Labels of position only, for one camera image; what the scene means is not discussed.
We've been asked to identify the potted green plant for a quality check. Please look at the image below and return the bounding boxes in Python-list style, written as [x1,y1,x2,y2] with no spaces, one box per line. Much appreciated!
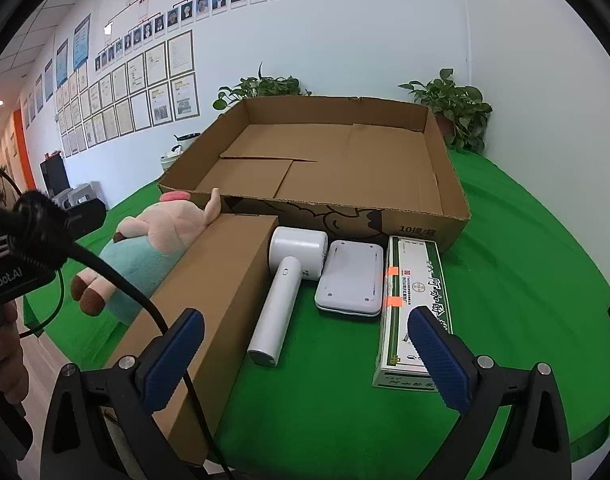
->
[399,68,493,155]
[213,62,313,113]

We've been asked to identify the green and white medicine box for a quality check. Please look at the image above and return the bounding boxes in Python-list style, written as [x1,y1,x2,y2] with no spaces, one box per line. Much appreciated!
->
[372,235,453,392]

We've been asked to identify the black cabinet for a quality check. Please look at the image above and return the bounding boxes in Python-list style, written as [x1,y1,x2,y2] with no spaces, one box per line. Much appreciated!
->
[40,152,70,196]

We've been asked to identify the white hair dryer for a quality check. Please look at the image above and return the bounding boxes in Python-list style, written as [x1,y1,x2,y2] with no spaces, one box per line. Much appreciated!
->
[247,226,329,367]

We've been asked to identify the white flat electronic scale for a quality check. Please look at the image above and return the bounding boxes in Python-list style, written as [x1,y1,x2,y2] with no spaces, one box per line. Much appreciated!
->
[314,240,384,317]

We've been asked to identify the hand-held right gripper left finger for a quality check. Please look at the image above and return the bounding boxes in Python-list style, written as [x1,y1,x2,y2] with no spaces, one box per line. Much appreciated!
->
[40,308,220,480]

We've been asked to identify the row of wall portrait photos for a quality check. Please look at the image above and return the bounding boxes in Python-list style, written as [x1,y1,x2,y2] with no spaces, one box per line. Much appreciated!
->
[94,0,313,71]

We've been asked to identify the large cardboard tray box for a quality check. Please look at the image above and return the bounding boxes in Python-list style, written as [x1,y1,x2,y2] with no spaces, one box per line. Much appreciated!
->
[157,95,472,254]

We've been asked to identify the blue wall poster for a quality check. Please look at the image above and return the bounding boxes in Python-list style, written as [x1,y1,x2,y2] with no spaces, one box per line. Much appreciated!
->
[55,38,70,89]
[73,13,92,72]

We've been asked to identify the white mug with black lid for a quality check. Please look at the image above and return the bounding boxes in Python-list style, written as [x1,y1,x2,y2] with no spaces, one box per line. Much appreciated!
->
[173,132,202,155]

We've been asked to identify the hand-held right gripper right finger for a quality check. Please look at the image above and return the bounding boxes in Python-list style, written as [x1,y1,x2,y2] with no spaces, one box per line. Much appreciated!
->
[407,304,572,480]

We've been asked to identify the green tablecloth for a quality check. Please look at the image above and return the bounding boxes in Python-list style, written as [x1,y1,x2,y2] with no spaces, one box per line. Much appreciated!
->
[22,152,610,466]

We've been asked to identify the person's left hand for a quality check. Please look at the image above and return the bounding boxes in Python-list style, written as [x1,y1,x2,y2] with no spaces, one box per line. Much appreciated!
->
[0,302,30,406]

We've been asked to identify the long brown cardboard box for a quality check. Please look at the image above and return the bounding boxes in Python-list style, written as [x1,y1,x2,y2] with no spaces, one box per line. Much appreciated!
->
[107,213,280,466]

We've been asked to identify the grey plastic stools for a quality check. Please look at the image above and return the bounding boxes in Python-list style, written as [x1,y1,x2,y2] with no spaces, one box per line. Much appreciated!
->
[67,180,103,207]

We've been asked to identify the group of framed wall certificates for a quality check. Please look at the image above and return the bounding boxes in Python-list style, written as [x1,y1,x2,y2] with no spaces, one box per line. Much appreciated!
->
[22,30,200,158]

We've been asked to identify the pink plush pig toy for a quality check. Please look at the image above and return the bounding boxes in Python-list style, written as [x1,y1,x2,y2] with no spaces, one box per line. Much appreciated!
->
[71,188,222,323]

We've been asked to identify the thick black cable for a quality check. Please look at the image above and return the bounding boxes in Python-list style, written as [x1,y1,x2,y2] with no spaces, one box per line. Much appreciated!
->
[0,159,236,480]

